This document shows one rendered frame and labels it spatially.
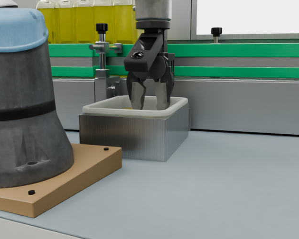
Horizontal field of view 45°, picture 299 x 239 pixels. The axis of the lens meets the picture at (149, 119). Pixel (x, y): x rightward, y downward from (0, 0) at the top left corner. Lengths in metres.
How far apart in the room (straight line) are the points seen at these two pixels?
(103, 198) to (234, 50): 0.54
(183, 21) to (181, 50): 0.19
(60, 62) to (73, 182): 0.48
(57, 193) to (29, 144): 0.08
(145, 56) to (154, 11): 0.11
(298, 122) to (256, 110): 0.10
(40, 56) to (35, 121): 0.09
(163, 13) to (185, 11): 0.35
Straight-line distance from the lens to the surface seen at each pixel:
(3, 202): 0.49
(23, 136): 0.50
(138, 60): 0.66
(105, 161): 0.57
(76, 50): 0.91
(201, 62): 0.91
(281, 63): 0.90
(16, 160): 0.50
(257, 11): 1.07
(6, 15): 0.50
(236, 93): 0.88
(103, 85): 0.86
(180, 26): 1.08
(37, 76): 0.50
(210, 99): 0.89
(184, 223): 0.43
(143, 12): 0.74
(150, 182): 0.55
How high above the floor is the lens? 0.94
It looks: 10 degrees down
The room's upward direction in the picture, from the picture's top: straight up
